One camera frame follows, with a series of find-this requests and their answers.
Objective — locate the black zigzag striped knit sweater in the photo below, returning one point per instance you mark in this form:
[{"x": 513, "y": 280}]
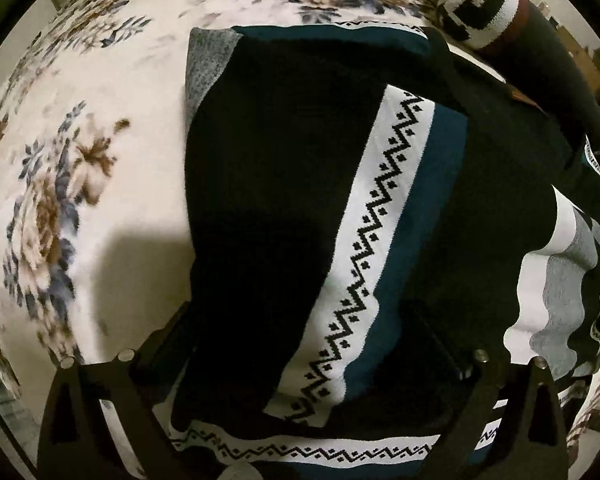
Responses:
[{"x": 290, "y": 170}]

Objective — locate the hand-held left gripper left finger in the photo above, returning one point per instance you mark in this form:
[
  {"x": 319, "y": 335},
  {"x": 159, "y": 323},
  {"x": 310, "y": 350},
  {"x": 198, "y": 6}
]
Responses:
[{"x": 164, "y": 346}]

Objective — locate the cardboard box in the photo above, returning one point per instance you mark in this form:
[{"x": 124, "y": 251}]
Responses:
[{"x": 587, "y": 62}]

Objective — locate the floral blanket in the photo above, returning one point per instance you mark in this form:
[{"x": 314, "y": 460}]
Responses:
[{"x": 120, "y": 90}]

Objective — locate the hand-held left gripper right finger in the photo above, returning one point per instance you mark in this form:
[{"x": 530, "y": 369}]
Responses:
[{"x": 439, "y": 351}]

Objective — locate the black white patterned knit garment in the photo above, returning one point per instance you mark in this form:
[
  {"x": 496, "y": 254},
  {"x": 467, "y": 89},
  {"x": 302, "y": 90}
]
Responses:
[{"x": 485, "y": 5}]

